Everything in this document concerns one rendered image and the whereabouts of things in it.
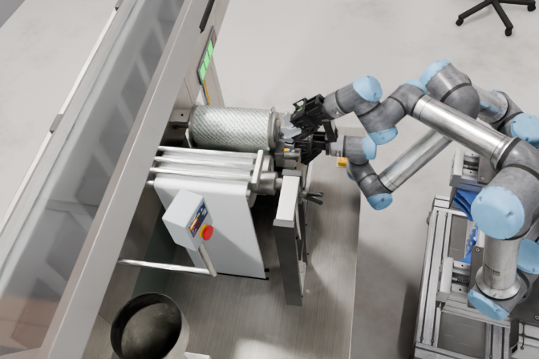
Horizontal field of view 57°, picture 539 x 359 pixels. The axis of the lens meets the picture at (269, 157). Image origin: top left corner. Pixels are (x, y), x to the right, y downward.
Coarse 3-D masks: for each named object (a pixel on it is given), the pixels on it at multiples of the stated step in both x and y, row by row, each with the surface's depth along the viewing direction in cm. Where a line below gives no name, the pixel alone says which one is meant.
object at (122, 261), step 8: (120, 264) 116; (128, 264) 115; (136, 264) 115; (144, 264) 115; (152, 264) 114; (160, 264) 114; (168, 264) 114; (176, 264) 114; (184, 272) 113; (192, 272) 113; (200, 272) 112; (208, 272) 112
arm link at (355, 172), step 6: (348, 162) 171; (348, 168) 173; (354, 168) 170; (360, 168) 169; (366, 168) 168; (372, 168) 170; (348, 174) 175; (354, 174) 170; (360, 174) 168; (366, 174) 167; (354, 180) 176
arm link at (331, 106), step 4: (332, 92) 140; (328, 96) 140; (332, 96) 139; (324, 100) 142; (328, 100) 139; (332, 100) 138; (324, 104) 141; (328, 104) 139; (332, 104) 138; (336, 104) 138; (328, 108) 140; (332, 108) 139; (336, 108) 138; (328, 112) 140; (332, 112) 140; (336, 112) 140; (340, 112) 139; (332, 116) 141; (336, 116) 141; (340, 116) 141
